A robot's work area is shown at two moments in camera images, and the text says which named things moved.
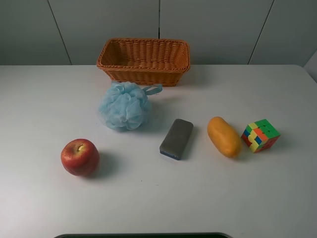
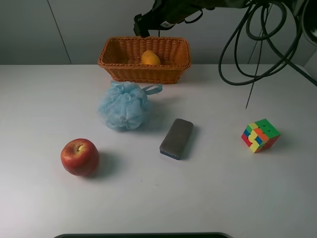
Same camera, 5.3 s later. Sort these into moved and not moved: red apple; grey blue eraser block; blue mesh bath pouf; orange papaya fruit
Moved: orange papaya fruit
Not moved: red apple; grey blue eraser block; blue mesh bath pouf
